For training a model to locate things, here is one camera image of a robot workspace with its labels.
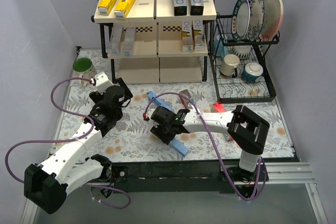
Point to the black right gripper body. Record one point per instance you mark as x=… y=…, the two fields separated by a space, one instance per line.
x=159 y=131

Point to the light blue toothpaste box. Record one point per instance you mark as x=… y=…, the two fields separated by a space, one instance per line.
x=159 y=102

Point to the brown red toothpaste box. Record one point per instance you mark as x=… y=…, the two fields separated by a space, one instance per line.
x=185 y=98

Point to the silver white toothpaste box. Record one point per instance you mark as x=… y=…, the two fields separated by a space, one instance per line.
x=129 y=44

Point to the silver striped toothpaste box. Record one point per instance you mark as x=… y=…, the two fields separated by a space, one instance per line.
x=115 y=40

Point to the silver RO toothpaste box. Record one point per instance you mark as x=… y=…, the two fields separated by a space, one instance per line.
x=198 y=36

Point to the small yellow box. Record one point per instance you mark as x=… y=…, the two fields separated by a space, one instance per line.
x=123 y=8

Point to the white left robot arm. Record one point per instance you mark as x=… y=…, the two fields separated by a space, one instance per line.
x=49 y=183

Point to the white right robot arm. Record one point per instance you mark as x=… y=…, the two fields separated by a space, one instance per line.
x=247 y=129

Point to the beige three-tier shelf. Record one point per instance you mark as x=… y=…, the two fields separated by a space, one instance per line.
x=157 y=56

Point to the green floral mug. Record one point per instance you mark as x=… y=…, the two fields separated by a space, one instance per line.
x=83 y=67

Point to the light blue mug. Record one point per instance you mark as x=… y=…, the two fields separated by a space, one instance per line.
x=220 y=49

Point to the white bowl blue pattern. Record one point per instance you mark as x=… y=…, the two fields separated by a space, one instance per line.
x=242 y=52

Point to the teal rimmed plate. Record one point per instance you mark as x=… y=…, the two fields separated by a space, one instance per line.
x=240 y=20

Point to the blue floral plate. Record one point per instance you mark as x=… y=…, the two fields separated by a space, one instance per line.
x=257 y=14

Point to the pink beige plate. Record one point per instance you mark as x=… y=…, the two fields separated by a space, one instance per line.
x=272 y=20

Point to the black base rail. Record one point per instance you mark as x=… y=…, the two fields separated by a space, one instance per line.
x=184 y=176

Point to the cream mug black handle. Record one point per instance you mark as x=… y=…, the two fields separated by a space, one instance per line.
x=229 y=65

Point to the black wire dish rack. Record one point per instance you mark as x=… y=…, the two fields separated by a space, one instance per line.
x=236 y=89

